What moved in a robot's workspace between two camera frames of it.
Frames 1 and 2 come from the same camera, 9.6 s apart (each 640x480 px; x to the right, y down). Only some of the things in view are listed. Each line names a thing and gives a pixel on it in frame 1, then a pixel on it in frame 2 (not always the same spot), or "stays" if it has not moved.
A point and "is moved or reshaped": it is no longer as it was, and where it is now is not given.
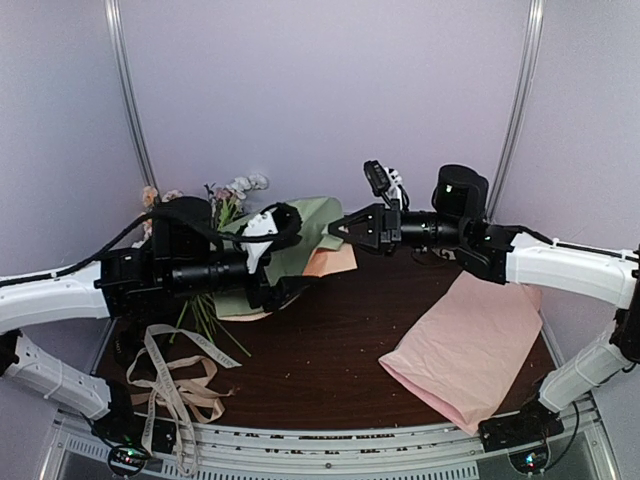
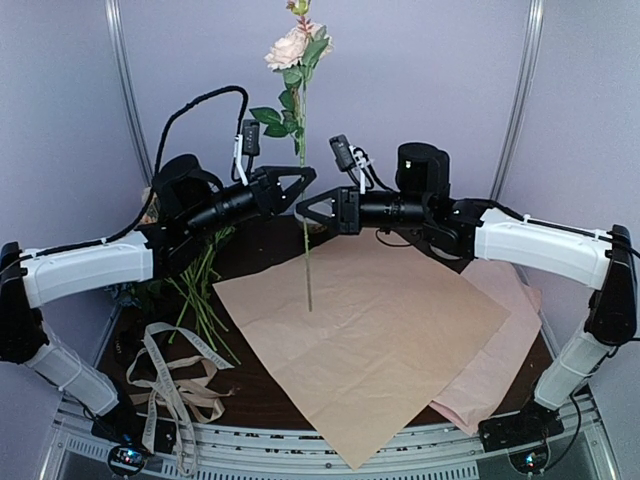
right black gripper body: (390, 229) to (351, 223)
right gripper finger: (357, 239) to (315, 225)
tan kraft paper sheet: (321, 261) is moved or reshaped
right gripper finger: (338, 227) to (333, 194)
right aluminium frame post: (535, 35) stays
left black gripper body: (263, 292) to (265, 198)
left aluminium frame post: (115, 24) stays
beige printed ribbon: (174, 371) stays
